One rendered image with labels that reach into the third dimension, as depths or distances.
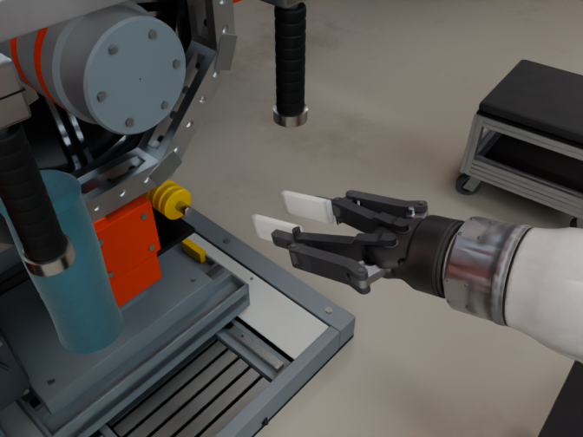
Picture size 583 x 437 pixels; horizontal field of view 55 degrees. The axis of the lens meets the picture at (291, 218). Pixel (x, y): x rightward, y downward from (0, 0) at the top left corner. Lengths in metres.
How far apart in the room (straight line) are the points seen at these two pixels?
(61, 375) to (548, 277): 0.91
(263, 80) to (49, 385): 1.63
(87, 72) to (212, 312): 0.76
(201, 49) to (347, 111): 1.35
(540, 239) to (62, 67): 0.48
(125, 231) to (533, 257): 0.62
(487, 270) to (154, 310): 0.83
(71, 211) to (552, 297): 0.49
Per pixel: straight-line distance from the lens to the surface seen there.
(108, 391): 1.21
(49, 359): 1.19
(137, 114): 0.64
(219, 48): 0.89
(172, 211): 0.97
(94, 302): 0.77
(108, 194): 0.86
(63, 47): 0.63
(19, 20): 0.50
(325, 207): 0.63
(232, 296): 1.27
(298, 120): 0.71
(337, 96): 2.30
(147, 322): 1.18
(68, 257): 0.56
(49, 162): 0.96
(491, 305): 0.50
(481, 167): 1.76
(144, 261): 0.96
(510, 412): 1.38
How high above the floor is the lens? 1.13
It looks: 42 degrees down
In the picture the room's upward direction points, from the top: straight up
